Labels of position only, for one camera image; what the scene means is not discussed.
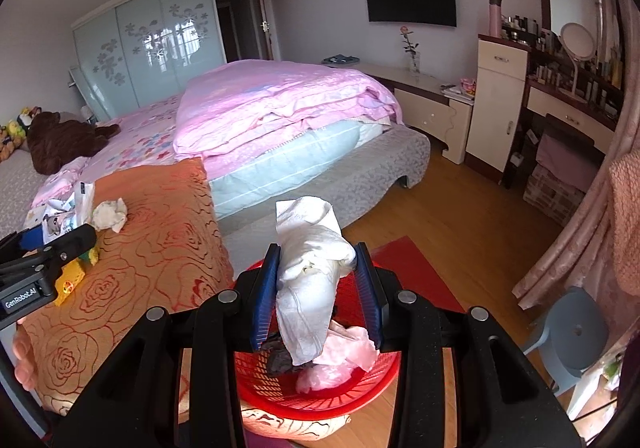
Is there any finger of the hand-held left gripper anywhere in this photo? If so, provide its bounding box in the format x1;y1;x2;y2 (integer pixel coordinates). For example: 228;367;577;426
0;224;97;279
0;227;48;261

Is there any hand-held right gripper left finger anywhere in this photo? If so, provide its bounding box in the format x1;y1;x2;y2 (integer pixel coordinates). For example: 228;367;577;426
52;244;282;448

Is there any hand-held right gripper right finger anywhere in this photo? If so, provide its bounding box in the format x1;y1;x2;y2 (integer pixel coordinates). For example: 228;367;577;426
356;242;583;448

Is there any white mesh cloth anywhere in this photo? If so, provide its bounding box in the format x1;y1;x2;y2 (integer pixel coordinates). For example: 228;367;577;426
91;198;129;235

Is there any clear plastic bag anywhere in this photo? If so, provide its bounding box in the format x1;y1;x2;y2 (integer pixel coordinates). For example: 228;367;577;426
295;320;379;394

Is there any red plastic basket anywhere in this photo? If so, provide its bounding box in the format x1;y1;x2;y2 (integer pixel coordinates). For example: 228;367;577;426
232;273;401;416

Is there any person's left hand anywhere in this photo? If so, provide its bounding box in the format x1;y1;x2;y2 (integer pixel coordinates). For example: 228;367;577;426
14;320;40;391

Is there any white cartoon snack packet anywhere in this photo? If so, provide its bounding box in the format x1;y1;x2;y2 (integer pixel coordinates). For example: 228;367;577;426
42;180;96;245

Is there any red floor mat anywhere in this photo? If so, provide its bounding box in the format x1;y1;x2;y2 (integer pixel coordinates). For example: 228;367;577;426
370;235;466;313

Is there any grey patterned pillow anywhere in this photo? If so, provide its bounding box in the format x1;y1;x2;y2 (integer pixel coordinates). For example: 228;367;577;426
0;148;56;235

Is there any pink ruffled pillow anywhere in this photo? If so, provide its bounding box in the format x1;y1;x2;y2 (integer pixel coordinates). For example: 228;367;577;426
30;158;87;209

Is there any black plastic bag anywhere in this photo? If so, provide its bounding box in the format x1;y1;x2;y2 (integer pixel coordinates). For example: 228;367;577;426
265;340;307;377

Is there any orange rose pattern blanket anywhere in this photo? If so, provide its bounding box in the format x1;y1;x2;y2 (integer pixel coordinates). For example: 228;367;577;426
17;158;351;440

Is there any brown plush bear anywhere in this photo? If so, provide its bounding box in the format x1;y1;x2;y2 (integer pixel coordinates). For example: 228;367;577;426
26;112;121;175

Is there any group of small plush toys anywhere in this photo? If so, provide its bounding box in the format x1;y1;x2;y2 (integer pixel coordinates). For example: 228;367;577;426
0;106;41;163

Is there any pink floral bedsheet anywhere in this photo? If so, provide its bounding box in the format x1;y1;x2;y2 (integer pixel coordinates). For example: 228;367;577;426
75;92;211;179

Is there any bed with grey cover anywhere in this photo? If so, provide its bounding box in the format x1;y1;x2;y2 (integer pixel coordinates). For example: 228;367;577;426
0;92;432;239

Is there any light blue folded quilt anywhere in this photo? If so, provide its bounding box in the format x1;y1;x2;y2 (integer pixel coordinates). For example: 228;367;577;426
207;120;393;219

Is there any white leaning board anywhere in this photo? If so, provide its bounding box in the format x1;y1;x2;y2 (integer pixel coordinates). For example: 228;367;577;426
69;66;107;123

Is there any low cream cabinet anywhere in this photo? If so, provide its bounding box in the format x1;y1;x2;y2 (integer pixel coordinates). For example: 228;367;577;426
360;62;473;165

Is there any pink quilt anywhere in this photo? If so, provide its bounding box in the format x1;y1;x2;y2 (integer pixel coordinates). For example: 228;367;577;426
172;60;403;173

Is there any blue plastic stool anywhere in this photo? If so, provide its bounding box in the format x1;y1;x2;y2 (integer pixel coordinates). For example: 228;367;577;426
522;289;611;396

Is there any patterned storage box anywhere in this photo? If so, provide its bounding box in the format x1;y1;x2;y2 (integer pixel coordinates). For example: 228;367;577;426
522;163;586;221

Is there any glass door wardrobe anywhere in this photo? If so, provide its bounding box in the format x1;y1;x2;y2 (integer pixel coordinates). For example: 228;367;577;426
70;0;228;121

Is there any tall cream cabinet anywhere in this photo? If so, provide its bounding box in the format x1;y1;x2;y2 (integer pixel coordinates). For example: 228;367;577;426
465;34;530;173

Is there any folded mauve cloth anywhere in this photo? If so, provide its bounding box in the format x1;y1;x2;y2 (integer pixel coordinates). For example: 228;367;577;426
535;134;601;193

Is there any pink rose in vase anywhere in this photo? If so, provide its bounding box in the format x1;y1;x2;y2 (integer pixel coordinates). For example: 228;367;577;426
400;26;422;74

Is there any pink towel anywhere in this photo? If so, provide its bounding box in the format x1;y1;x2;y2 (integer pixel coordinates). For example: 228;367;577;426
608;153;640;296

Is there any dressing table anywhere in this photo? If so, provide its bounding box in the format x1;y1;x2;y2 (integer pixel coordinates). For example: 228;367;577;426
522;78;621;151

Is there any dark wooden door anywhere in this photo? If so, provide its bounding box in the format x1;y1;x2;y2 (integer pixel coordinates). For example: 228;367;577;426
212;0;281;63

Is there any row of cosmetic bottles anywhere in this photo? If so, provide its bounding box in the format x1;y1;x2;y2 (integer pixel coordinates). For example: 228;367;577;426
502;15;623;117

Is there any pink bottle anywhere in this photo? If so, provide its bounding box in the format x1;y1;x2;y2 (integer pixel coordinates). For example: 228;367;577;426
475;0;503;38

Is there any round makeup mirror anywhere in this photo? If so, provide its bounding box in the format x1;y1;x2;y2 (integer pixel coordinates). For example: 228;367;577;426
559;22;597;101

